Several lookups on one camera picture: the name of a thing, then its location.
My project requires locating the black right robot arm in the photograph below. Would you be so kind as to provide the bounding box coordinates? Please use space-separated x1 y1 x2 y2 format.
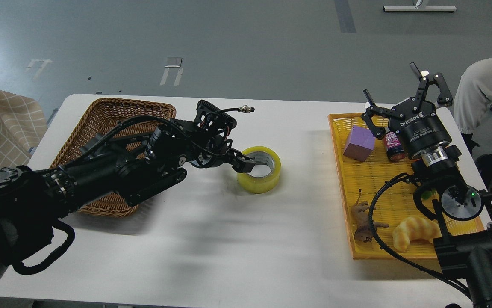
361 62 492 308

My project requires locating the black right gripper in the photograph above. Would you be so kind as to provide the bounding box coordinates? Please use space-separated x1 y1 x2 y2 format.
361 62 454 160

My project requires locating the brown wicker basket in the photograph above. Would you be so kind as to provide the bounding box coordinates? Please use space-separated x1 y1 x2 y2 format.
50 98 176 218

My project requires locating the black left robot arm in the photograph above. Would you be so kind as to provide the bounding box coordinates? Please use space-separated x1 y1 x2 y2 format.
0 100 255 279

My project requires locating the yellow plastic basket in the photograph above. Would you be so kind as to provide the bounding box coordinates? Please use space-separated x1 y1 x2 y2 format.
328 112 486 261

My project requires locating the small red can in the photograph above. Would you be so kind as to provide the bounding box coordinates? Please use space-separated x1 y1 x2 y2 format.
383 131 407 163

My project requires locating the beige checkered cloth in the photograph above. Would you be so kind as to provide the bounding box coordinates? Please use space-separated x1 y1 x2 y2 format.
0 90 48 168

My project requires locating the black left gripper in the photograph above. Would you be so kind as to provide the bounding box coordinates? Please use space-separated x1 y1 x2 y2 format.
184 128 256 173

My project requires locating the person in beige clothes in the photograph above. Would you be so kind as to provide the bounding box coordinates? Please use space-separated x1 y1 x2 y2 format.
454 58 492 187

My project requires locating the yellow tape roll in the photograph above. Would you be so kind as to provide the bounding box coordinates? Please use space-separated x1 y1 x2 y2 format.
236 146 282 194

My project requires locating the purple foam cube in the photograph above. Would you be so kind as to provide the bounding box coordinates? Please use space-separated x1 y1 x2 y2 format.
343 125 375 162

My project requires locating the white stand base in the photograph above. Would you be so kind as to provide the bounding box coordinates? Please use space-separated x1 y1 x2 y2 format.
383 0 457 12

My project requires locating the orange toy carrot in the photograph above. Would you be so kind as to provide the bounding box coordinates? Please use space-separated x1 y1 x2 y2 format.
420 189 437 201

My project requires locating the toy croissant bread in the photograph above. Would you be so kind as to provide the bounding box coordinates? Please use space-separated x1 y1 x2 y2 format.
392 216 442 252

